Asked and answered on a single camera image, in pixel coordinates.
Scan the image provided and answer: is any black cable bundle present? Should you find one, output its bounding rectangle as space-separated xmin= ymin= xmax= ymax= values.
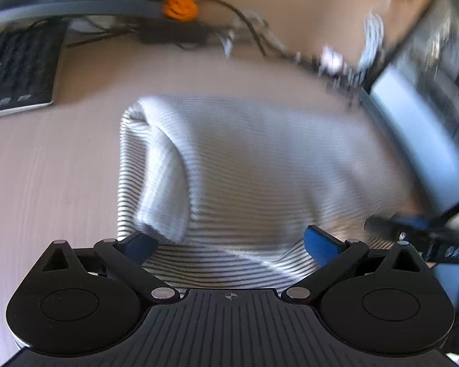
xmin=66 ymin=0 xmax=368 ymax=112

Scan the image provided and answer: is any black keyboard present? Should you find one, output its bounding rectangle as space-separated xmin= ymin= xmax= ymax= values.
xmin=0 ymin=19 xmax=68 ymax=117

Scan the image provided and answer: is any crumpled white paper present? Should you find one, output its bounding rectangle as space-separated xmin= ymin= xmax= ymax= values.
xmin=319 ymin=46 xmax=347 ymax=76

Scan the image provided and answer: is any orange pumpkin figurine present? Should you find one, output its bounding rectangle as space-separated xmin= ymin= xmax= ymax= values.
xmin=162 ymin=0 xmax=199 ymax=22

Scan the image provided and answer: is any black power adapter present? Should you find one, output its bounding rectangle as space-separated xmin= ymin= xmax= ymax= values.
xmin=138 ymin=20 xmax=211 ymax=44

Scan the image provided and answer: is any striped beige shirt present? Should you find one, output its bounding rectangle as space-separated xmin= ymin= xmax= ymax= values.
xmin=118 ymin=96 xmax=413 ymax=291

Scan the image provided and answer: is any glass computer case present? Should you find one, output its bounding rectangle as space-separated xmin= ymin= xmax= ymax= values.
xmin=360 ymin=0 xmax=459 ymax=215

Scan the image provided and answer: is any white charger cable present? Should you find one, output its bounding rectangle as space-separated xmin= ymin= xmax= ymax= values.
xmin=357 ymin=0 xmax=397 ymax=72

